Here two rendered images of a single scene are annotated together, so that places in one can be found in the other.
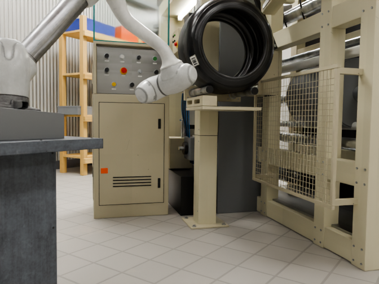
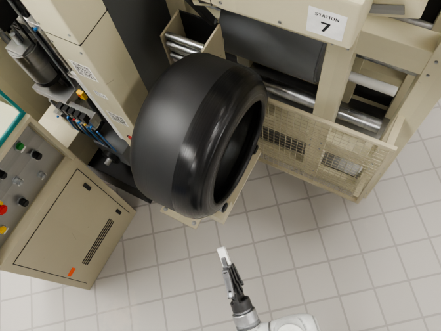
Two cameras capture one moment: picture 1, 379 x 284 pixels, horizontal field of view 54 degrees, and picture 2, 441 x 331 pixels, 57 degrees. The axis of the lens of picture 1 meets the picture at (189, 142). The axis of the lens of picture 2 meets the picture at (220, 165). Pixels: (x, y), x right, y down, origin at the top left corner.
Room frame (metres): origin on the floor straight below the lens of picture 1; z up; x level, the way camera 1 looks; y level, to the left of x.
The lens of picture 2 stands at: (1.71, 0.12, 2.45)
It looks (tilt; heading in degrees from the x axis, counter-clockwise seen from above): 67 degrees down; 328
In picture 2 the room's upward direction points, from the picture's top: 16 degrees counter-clockwise
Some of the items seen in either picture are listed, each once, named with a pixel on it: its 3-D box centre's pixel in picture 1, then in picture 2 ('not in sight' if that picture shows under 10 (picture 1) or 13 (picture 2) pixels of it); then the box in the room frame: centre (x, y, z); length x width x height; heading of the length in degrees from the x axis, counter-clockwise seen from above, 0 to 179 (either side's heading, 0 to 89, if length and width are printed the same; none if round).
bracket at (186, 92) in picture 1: (212, 93); not in sight; (2.51, -0.15, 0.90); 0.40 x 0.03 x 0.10; 105
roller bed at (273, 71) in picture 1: (261, 74); (195, 53); (2.65, -0.51, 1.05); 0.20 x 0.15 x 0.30; 15
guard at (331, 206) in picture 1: (287, 133); (284, 142); (2.20, -0.58, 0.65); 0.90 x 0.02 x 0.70; 15
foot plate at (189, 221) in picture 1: (204, 221); (188, 201); (2.58, -0.11, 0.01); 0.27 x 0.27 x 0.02; 15
